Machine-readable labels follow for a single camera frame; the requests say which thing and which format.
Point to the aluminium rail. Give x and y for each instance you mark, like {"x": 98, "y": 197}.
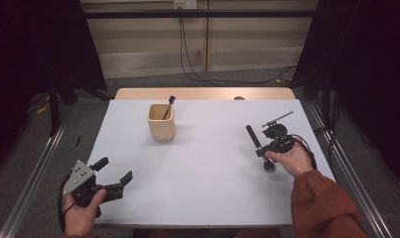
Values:
{"x": 353, "y": 185}
{"x": 32, "y": 185}

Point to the person's right hand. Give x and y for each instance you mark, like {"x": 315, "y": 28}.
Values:
{"x": 295, "y": 162}

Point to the cream square cup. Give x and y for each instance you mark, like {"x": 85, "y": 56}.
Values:
{"x": 161, "y": 130}

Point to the black curtain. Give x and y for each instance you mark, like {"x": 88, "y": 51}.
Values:
{"x": 28, "y": 49}
{"x": 369, "y": 66}

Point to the thin black small brush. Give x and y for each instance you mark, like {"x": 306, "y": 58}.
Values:
{"x": 170, "y": 100}

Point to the black metal stand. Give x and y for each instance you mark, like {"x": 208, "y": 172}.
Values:
{"x": 326, "y": 102}
{"x": 54, "y": 112}

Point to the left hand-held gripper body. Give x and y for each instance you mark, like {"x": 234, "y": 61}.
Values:
{"x": 80, "y": 177}

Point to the large black makeup brush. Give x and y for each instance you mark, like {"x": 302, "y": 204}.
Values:
{"x": 253, "y": 135}

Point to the person's left hand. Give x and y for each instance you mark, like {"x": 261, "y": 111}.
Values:
{"x": 81, "y": 218}

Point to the wooden table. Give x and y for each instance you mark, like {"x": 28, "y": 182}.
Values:
{"x": 204, "y": 93}

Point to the white wall socket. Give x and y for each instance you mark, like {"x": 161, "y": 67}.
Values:
{"x": 186, "y": 4}

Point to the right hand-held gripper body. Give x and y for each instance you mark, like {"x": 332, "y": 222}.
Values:
{"x": 278, "y": 137}

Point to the white table sheet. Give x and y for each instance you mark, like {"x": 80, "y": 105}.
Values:
{"x": 204, "y": 181}

